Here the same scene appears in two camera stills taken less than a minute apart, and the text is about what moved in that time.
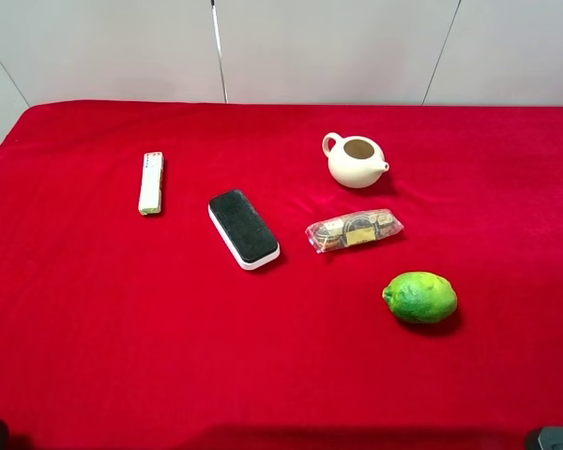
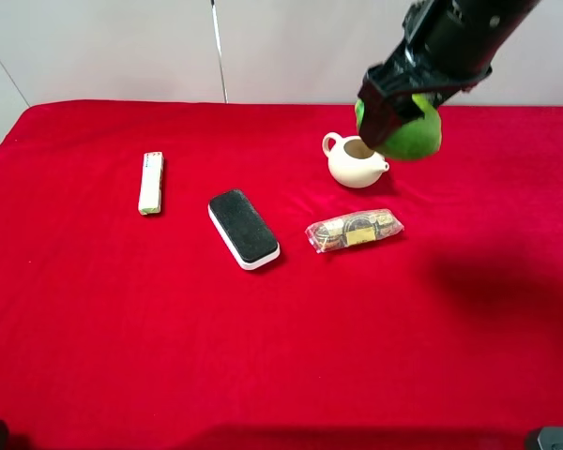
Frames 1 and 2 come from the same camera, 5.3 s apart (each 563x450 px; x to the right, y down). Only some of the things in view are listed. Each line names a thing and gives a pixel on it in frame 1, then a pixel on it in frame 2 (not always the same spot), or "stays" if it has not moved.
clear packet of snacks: [352, 229] stays
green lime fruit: [420, 297] -> [416, 141]
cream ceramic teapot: [355, 161] stays
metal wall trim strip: [220, 52] stays
